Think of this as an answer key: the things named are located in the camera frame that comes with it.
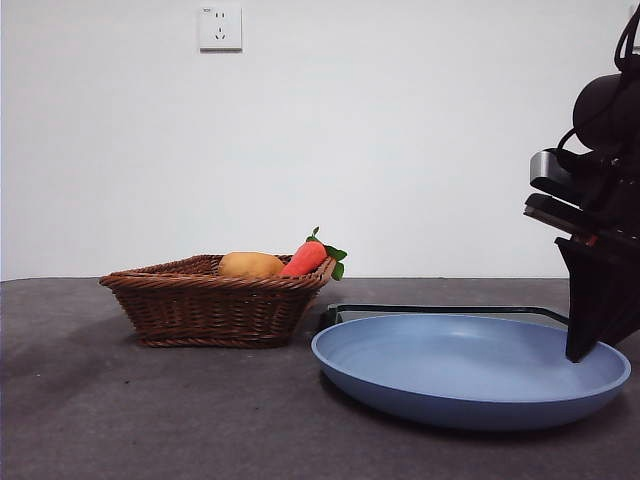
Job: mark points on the brown wicker basket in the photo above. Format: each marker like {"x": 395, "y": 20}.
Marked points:
{"x": 200, "y": 310}

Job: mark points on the yellow-brown potato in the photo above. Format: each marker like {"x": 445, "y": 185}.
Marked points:
{"x": 247, "y": 265}

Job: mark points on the black flat tray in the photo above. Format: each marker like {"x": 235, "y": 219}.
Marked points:
{"x": 328, "y": 316}

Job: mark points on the blue round plate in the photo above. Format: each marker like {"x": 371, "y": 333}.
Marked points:
{"x": 425, "y": 365}

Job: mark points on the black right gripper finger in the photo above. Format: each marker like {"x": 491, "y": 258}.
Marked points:
{"x": 590, "y": 300}

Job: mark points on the orange carrot with green leaves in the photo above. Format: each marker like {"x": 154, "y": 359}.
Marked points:
{"x": 305, "y": 259}

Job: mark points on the pale grey camera box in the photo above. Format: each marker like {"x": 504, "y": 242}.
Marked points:
{"x": 542, "y": 165}

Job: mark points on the white wall socket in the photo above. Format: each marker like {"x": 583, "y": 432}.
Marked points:
{"x": 220, "y": 27}

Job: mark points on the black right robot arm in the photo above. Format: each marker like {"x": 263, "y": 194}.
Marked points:
{"x": 605, "y": 110}

